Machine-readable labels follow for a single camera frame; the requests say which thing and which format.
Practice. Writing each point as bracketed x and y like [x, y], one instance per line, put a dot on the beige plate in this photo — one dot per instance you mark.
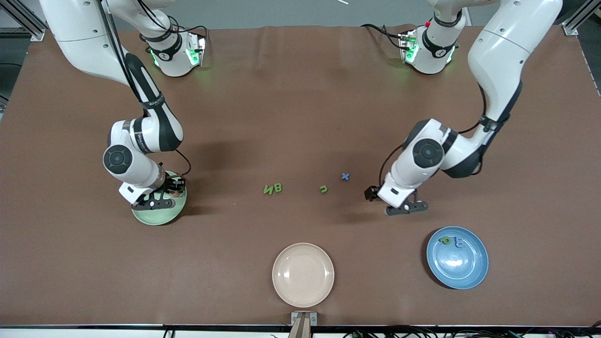
[303, 274]

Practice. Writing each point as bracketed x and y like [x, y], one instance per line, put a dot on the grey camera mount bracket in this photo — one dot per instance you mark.
[304, 324]

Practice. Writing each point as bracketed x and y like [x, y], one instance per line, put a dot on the aluminium frame profile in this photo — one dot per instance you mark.
[28, 26]
[575, 21]

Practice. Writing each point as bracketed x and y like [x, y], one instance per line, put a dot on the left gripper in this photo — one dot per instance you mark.
[372, 193]

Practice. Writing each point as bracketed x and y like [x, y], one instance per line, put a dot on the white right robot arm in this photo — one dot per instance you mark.
[80, 37]

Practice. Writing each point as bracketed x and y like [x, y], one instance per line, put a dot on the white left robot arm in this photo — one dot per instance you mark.
[502, 56]

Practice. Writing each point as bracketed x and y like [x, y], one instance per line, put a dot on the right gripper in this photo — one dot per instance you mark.
[170, 184]

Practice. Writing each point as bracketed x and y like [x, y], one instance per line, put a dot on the brown table cover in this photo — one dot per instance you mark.
[300, 117]

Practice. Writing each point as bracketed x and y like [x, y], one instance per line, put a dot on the green foam letter d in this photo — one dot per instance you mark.
[443, 240]

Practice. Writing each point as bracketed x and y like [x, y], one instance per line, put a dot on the green foam letter N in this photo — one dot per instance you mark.
[268, 190]

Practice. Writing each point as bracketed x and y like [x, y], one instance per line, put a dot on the green plate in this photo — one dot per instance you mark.
[159, 217]

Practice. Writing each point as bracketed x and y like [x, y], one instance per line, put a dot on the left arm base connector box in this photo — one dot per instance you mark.
[406, 44]

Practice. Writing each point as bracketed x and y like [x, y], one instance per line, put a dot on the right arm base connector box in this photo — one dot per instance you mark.
[199, 47]

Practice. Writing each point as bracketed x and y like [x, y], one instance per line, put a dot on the black table edge strip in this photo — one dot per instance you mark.
[94, 326]

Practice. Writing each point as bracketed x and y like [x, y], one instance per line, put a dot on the blue plate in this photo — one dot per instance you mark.
[457, 265]

